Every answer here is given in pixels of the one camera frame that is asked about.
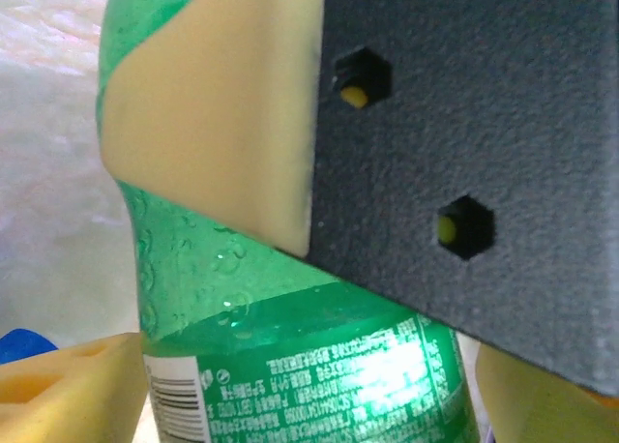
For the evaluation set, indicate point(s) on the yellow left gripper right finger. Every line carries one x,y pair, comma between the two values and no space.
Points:
541,409

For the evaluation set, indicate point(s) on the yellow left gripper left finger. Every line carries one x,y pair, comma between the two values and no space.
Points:
63,394

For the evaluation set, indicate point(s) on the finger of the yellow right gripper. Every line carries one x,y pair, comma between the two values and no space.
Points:
208,114

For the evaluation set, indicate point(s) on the clear bottle blue cap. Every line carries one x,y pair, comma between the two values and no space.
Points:
21,344

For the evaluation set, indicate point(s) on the green Sprite plastic bottle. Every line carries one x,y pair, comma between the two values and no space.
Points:
290,327

